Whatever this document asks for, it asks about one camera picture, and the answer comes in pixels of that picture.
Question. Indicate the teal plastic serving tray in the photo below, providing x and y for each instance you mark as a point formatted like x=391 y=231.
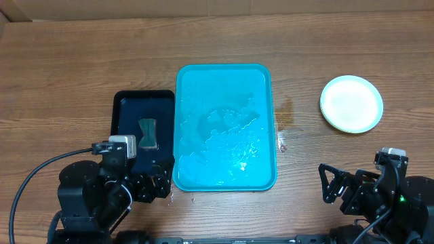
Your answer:
x=224 y=131

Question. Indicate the cardboard backdrop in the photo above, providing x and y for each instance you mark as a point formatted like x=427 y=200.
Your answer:
x=28 y=10

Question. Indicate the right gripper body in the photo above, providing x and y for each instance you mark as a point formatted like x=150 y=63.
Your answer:
x=351 y=191

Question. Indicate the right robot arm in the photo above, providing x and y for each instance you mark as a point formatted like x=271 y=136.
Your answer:
x=397 y=207

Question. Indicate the light blue plate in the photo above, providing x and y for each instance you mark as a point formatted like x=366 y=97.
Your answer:
x=352 y=103

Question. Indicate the black plastic tray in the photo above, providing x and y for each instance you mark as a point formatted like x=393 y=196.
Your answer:
x=129 y=107

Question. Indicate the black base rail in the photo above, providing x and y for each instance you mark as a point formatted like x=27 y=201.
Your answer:
x=220 y=240

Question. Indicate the dark green sponge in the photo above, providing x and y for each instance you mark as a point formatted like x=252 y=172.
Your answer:
x=149 y=134

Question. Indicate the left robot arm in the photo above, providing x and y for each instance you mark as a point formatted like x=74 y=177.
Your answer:
x=96 y=197

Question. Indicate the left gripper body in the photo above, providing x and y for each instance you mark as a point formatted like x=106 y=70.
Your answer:
x=138 y=185

